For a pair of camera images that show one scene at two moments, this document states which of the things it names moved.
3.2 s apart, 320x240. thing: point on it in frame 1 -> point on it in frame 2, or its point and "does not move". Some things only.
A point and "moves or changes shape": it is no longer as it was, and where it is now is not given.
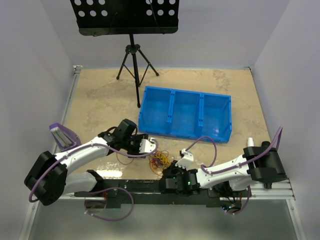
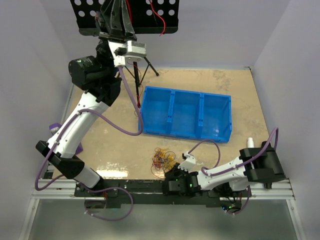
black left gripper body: (132, 144) -> (107, 32)
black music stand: (96, 18) does not move
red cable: (159, 160) moves or changes shape
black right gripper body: (174, 171) does not move
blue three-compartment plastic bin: (185, 114) does not move
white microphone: (250, 142) does not move
